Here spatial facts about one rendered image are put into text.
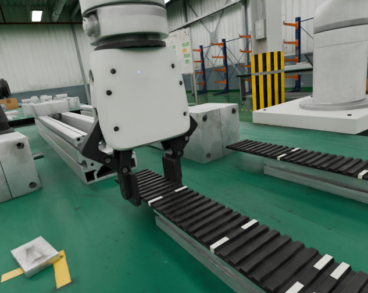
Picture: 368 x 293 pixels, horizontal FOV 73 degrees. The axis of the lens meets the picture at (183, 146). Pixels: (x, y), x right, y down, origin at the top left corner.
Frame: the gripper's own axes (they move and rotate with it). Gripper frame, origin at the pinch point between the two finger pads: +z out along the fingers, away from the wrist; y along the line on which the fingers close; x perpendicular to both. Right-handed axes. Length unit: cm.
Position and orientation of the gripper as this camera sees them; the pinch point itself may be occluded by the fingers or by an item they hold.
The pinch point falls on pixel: (152, 180)
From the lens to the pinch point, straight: 31.2
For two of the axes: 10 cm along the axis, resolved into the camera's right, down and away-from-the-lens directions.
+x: -5.7, -1.5, 8.0
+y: 8.1, -2.5, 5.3
